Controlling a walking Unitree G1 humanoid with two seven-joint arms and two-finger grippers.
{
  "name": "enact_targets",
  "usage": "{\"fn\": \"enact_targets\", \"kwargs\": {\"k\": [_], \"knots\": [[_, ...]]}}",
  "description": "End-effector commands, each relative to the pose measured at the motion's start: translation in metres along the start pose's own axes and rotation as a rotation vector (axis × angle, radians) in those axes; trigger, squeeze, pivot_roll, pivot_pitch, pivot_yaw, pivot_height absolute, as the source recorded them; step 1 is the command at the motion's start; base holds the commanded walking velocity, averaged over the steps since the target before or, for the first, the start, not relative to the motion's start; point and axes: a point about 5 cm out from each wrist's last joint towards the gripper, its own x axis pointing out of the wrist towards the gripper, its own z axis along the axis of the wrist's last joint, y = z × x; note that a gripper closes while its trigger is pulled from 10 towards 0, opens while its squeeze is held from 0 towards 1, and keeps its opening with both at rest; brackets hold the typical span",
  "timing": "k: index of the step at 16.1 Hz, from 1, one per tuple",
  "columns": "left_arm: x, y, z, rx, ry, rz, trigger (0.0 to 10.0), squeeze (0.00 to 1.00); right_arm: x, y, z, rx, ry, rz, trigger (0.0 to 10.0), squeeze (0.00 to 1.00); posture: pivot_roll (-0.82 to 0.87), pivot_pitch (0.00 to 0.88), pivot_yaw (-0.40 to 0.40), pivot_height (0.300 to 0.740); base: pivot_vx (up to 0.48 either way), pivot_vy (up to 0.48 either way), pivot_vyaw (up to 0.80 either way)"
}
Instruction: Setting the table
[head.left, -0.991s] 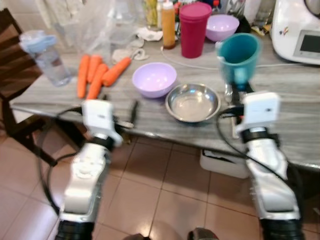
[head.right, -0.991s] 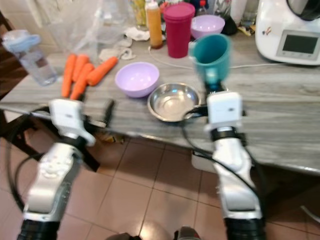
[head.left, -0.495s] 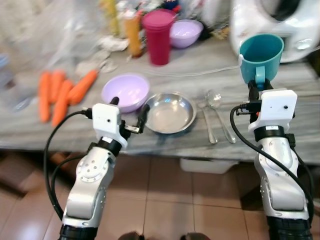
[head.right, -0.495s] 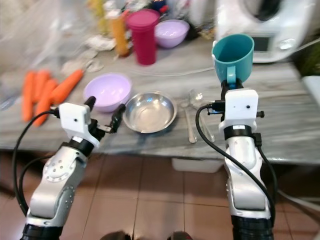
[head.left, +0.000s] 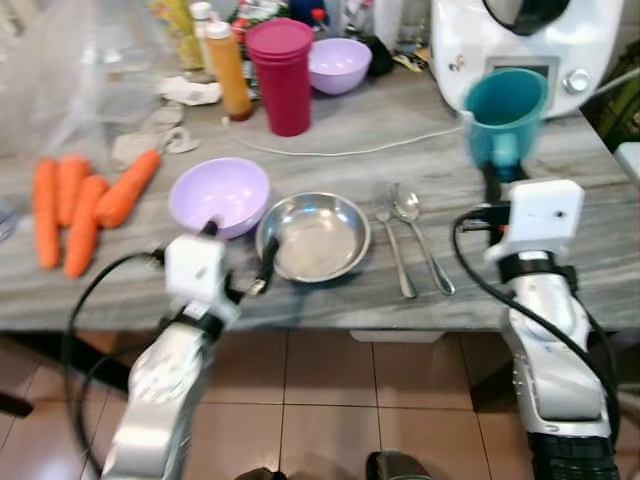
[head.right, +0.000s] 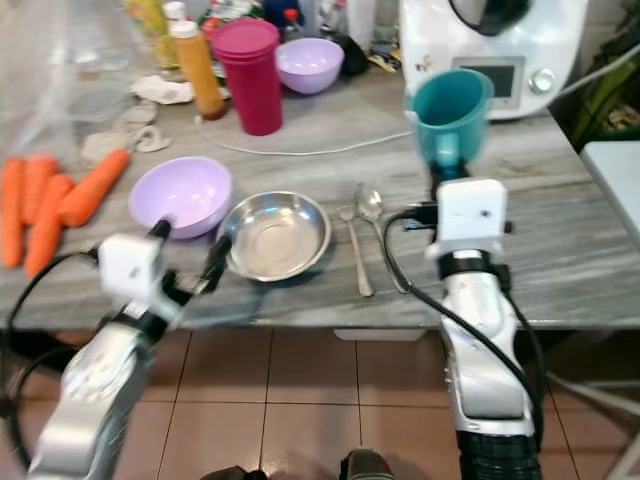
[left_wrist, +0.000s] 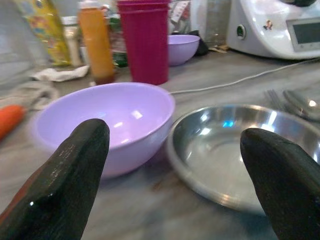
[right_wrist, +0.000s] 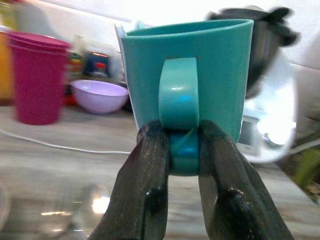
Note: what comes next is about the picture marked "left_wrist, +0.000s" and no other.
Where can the stainless steel plate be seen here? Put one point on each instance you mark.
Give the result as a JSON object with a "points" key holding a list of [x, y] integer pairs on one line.
{"points": [[212, 155]]}

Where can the green bottle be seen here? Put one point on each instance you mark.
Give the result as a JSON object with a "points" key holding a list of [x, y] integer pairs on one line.
{"points": [[120, 58]]}

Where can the small purple plastic bowl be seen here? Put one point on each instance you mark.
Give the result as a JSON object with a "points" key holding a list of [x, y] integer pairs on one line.
{"points": [[180, 50]]}

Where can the tall clear glass jar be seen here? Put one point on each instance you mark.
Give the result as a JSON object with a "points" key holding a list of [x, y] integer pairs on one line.
{"points": [[215, 25]]}

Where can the large purple plastic bowl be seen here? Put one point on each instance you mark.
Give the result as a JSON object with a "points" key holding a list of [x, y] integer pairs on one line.
{"points": [[125, 112]]}

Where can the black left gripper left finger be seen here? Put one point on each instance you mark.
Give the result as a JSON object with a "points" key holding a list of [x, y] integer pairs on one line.
{"points": [[62, 175]]}

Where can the clear printed packet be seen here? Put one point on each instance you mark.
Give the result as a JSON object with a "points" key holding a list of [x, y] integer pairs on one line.
{"points": [[180, 15]]}

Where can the magenta ribbed plastic cup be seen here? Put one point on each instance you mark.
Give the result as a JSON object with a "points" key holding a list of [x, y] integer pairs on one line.
{"points": [[147, 50], [142, 3]]}

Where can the beige knitted cloth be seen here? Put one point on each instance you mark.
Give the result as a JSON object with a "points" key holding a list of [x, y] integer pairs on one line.
{"points": [[37, 93]]}

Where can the orange carrot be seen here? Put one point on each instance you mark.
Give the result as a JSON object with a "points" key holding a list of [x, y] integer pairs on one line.
{"points": [[10, 118]]}

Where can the black crumpled bag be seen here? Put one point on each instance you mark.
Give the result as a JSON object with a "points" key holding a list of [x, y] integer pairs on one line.
{"points": [[202, 47]]}

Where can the crumpled white cloth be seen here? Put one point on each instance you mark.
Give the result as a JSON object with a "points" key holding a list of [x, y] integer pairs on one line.
{"points": [[60, 74]]}

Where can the glass spice jar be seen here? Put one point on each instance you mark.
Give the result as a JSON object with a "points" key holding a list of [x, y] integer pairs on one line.
{"points": [[72, 42]]}

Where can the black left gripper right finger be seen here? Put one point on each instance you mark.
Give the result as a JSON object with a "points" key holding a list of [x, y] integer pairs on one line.
{"points": [[285, 180]]}

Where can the white kitchen machine with display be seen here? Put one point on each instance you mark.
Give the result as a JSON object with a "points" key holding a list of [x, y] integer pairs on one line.
{"points": [[262, 37]]}

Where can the orange sauce bottle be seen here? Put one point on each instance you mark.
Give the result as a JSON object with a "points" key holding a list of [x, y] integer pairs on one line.
{"points": [[96, 37]]}

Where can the yellow printed packet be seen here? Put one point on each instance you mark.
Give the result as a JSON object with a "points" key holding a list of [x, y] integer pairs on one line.
{"points": [[47, 30]]}

